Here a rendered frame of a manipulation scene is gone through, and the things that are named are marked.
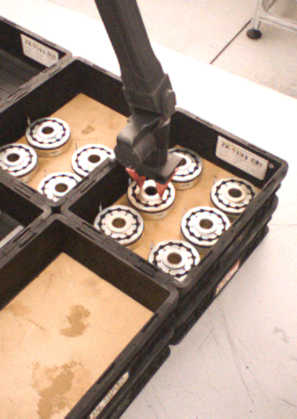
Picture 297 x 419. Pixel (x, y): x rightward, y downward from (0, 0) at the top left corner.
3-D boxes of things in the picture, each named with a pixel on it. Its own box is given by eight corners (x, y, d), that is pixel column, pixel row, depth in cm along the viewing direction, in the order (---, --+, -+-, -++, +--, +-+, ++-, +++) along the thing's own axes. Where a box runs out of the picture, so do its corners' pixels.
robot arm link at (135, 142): (175, 86, 110) (136, 77, 114) (141, 121, 104) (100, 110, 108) (182, 139, 118) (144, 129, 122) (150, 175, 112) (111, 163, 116)
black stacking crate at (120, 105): (78, 92, 160) (76, 56, 151) (171, 142, 149) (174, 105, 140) (-38, 180, 139) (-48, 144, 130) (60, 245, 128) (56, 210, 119)
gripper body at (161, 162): (166, 183, 122) (168, 156, 116) (123, 164, 125) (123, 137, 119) (182, 164, 125) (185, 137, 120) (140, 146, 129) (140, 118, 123)
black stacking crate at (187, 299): (173, 143, 148) (175, 106, 140) (280, 200, 138) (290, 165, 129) (62, 246, 128) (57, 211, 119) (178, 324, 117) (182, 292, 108)
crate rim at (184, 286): (175, 112, 141) (175, 104, 139) (290, 171, 130) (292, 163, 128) (56, 218, 120) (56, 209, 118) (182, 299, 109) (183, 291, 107)
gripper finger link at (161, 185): (162, 209, 128) (164, 178, 121) (133, 196, 130) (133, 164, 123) (178, 190, 132) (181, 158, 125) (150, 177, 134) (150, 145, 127)
